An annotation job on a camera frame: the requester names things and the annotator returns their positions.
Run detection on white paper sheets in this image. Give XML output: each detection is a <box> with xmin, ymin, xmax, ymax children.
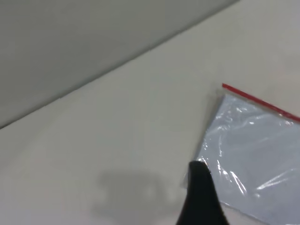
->
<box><xmin>196</xmin><ymin>95</ymin><xmax>300</xmax><ymax>225</ymax></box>

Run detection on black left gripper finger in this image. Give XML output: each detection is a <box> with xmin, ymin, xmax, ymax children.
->
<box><xmin>176</xmin><ymin>160</ymin><xmax>230</xmax><ymax>225</ymax></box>

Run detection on clear plastic zipper bag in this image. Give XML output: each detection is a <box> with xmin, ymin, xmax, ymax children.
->
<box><xmin>182</xmin><ymin>82</ymin><xmax>300</xmax><ymax>225</ymax></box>

